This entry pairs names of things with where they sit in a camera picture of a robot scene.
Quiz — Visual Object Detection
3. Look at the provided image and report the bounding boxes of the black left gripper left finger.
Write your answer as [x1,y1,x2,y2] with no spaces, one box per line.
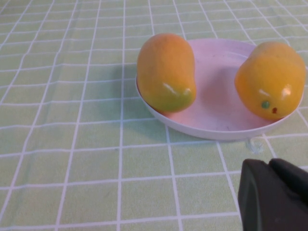
[238,158,308,231]

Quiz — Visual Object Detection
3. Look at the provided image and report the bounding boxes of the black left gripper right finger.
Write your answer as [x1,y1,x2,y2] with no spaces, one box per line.
[269,157,308,197]

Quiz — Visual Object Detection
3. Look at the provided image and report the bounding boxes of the plain yellow mango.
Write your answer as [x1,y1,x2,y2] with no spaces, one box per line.
[234,41,306,120]

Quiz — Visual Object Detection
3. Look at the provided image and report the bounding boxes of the mango with orange blush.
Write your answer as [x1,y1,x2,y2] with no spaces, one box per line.
[136,33,197,114]

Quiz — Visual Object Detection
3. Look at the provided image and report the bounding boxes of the pink round plate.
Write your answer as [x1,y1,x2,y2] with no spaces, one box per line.
[135,38,299,141]

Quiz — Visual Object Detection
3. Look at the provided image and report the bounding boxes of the green checked tablecloth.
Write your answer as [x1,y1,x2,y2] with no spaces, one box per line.
[0,0,308,231]

